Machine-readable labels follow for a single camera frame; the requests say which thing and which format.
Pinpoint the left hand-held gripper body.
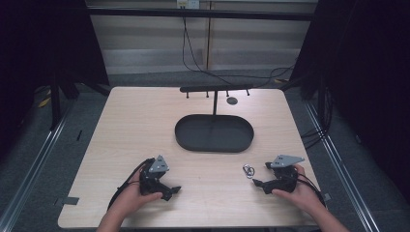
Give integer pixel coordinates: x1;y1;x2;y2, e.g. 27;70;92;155
138;155;173;196

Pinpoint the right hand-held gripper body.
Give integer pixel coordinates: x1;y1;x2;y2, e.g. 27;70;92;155
261;155;306;195

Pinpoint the silver metal key ring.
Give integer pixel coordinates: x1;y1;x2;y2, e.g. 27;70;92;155
242;163;256;180

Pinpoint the black hook stand with tray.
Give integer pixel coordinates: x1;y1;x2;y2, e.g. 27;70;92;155
174;84;255;154

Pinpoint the person's right hand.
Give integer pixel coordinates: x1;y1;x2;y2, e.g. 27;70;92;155
272;164;325;216

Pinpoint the person's left hand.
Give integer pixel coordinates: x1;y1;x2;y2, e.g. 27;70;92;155
110;169;164;217

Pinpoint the black metal stand leg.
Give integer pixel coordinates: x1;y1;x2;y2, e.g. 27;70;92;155
47;81;64;131

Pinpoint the grey striped window blind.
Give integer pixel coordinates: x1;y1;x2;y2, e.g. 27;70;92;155
86;14;318;76

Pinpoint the dark curtain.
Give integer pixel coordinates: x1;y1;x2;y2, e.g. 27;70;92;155
289;0;410;201
0;0;110;156

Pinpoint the right hand-held gripper cable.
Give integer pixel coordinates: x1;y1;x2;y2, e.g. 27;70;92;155
296;172;327;207

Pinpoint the hand-held gripper cable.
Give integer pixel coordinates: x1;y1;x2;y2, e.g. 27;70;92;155
106;157;156;211
296;172;327;207

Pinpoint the left hand-held gripper cable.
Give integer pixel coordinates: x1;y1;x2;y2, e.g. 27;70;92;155
106;157;156;211

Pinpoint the bundle of black cables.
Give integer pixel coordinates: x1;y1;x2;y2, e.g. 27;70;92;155
301;86;335;150

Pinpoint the metal floor rail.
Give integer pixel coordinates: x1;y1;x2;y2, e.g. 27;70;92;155
0;105;71;232
304;101;381;232

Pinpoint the black hanging wall cable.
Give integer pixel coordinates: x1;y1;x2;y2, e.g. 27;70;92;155
181;6;296;89

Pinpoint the black horizontal frame bar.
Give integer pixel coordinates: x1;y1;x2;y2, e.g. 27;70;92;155
86;8;318;22

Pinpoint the white wall power outlet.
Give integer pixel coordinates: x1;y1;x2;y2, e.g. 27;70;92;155
176;0;201;10

